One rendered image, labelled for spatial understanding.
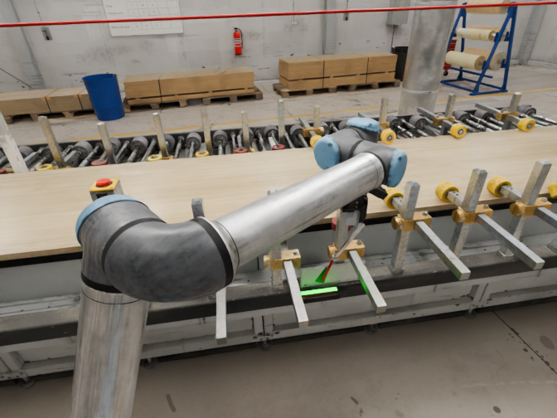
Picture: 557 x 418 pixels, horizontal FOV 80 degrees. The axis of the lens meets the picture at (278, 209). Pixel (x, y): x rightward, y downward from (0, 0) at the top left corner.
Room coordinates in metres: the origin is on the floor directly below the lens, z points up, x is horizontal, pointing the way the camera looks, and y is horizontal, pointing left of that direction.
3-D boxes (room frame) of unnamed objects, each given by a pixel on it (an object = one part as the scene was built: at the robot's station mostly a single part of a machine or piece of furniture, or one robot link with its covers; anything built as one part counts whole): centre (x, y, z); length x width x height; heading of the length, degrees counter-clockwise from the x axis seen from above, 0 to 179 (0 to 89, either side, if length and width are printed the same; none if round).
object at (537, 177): (1.09, -0.97, 0.91); 0.03 x 0.03 x 0.48; 8
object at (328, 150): (0.83, -0.17, 1.33); 0.12 x 0.12 x 0.09; 43
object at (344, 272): (0.96, -0.20, 0.75); 0.26 x 0.01 x 0.10; 98
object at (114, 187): (0.89, 0.52, 1.18); 0.07 x 0.07 x 0.08; 8
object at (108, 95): (6.01, 2.95, 0.36); 0.59 x 0.57 x 0.73; 13
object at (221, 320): (0.85, 0.21, 0.81); 0.43 x 0.03 x 0.04; 8
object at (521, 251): (1.01, -0.77, 0.95); 0.50 x 0.04 x 0.04; 8
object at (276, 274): (0.96, 0.02, 0.90); 0.03 x 0.03 x 0.48; 8
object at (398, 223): (1.03, -0.50, 0.95); 0.13 x 0.06 x 0.05; 98
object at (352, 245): (1.00, -0.25, 0.85); 0.13 x 0.06 x 0.05; 98
